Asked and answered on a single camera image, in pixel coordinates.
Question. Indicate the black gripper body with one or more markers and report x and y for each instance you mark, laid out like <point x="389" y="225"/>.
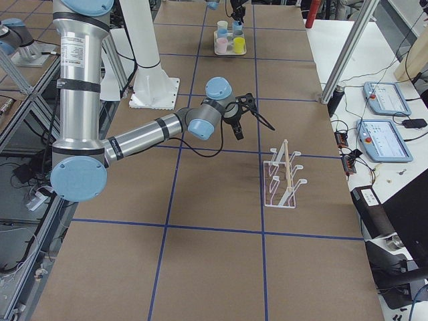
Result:
<point x="236" y="7"/>
<point x="232" y="118"/>

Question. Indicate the light blue plastic cup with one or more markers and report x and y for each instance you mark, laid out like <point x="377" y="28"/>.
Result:
<point x="237" y="29"/>

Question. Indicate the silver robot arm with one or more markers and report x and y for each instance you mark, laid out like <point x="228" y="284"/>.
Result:
<point x="213" y="4"/>
<point x="79" y="156"/>

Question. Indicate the pale cream plastic cup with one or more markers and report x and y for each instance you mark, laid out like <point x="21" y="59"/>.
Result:
<point x="222" y="25"/>

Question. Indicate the yellow plastic cup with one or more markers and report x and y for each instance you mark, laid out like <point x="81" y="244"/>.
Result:
<point x="238" y="45"/>

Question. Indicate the pink plastic cup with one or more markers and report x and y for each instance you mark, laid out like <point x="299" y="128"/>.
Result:
<point x="221" y="45"/>

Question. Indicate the cream plastic tray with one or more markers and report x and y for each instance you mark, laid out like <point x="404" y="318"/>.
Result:
<point x="230" y="45"/>

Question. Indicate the red fire extinguisher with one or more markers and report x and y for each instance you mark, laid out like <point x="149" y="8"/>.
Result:
<point x="311" y="16"/>

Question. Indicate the near teach pendant tablet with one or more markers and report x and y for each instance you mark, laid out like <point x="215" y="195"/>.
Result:
<point x="382" y="141"/>

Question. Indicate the teach pendant tablet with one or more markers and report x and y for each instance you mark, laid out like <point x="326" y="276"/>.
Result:
<point x="386" y="98"/>
<point x="382" y="141"/>

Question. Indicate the far teach pendant tablet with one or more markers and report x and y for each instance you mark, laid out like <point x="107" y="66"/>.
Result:
<point x="386" y="98"/>

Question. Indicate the black power adapter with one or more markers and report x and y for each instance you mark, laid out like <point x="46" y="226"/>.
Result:
<point x="417" y="123"/>

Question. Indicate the white wire cup rack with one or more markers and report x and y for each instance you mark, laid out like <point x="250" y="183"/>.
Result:
<point x="280" y="186"/>

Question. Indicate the aluminium frame post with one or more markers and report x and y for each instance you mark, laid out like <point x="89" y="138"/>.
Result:
<point x="348" y="48"/>

